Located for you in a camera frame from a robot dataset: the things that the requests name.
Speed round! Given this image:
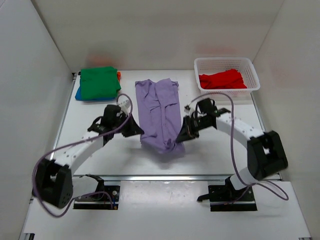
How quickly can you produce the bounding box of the red t shirt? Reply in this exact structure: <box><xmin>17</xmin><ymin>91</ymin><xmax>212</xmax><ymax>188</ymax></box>
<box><xmin>198</xmin><ymin>69</ymin><xmax>247</xmax><ymax>90</ymax></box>

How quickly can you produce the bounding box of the blue folded t shirt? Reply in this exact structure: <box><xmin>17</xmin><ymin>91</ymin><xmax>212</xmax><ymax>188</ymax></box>
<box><xmin>75</xmin><ymin>87</ymin><xmax>116</xmax><ymax>102</ymax></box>

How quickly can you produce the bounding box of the orange folded t shirt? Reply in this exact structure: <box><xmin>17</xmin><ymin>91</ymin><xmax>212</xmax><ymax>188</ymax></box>
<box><xmin>117</xmin><ymin>71</ymin><xmax>122</xmax><ymax>81</ymax></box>

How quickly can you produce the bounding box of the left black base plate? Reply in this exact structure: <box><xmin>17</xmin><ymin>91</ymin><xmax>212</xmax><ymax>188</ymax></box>
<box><xmin>73</xmin><ymin>174</ymin><xmax>121</xmax><ymax>211</ymax></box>

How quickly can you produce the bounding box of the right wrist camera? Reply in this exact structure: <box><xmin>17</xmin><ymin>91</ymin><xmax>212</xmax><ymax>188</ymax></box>
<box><xmin>184</xmin><ymin>103</ymin><xmax>198</xmax><ymax>119</ymax></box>

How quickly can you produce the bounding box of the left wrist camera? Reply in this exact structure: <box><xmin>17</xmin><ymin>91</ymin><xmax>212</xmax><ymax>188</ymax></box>
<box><xmin>116</xmin><ymin>99</ymin><xmax>131</xmax><ymax>118</ymax></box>

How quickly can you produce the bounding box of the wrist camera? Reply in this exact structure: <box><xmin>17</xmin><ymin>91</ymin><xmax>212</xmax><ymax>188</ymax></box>
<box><xmin>184</xmin><ymin>103</ymin><xmax>198</xmax><ymax>119</ymax></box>
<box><xmin>116</xmin><ymin>99</ymin><xmax>131</xmax><ymax>118</ymax></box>

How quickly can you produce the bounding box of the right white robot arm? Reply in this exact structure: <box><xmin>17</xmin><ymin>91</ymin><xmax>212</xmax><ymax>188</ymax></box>
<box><xmin>175</xmin><ymin>98</ymin><xmax>288</xmax><ymax>193</ymax></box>

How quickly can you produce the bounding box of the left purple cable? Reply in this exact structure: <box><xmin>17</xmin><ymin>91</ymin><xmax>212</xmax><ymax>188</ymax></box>
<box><xmin>32</xmin><ymin>93</ymin><xmax>134</xmax><ymax>218</ymax></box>

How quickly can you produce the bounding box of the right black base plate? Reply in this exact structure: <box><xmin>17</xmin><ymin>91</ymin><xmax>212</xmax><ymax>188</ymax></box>
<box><xmin>196</xmin><ymin>177</ymin><xmax>258</xmax><ymax>212</ymax></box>

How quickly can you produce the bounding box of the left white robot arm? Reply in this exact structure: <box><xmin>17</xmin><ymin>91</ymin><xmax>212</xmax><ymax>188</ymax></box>
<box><xmin>32</xmin><ymin>101</ymin><xmax>144</xmax><ymax>209</ymax></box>

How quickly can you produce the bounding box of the purple t shirt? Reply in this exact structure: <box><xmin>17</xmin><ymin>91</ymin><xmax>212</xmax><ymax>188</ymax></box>
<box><xmin>135</xmin><ymin>78</ymin><xmax>185</xmax><ymax>155</ymax></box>

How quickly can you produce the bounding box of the green folded t shirt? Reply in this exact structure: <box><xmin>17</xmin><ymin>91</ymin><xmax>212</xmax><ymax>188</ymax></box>
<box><xmin>79</xmin><ymin>66</ymin><xmax>121</xmax><ymax>99</ymax></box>

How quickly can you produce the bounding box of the white plastic basket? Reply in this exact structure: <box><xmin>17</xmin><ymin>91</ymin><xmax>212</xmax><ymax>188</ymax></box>
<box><xmin>194</xmin><ymin>57</ymin><xmax>261</xmax><ymax>98</ymax></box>

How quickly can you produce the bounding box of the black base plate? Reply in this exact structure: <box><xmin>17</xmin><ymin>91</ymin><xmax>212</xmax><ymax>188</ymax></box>
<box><xmin>73</xmin><ymin>174</ymin><xmax>121</xmax><ymax>211</ymax></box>
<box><xmin>196</xmin><ymin>177</ymin><xmax>258</xmax><ymax>212</ymax></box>

